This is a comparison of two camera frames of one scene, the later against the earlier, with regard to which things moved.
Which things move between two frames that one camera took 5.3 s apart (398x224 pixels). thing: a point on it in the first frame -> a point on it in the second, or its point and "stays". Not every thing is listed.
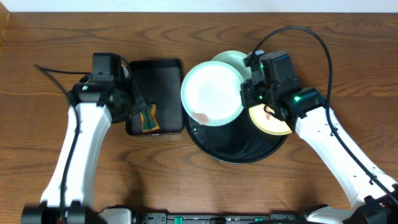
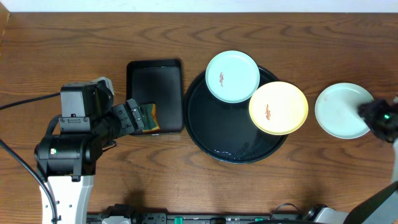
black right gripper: [246, 98] -> [372, 112]
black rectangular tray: [161, 81] stays
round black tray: [238, 141] stays
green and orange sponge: [149, 119] stays
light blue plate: [211, 94] -> [336, 110]
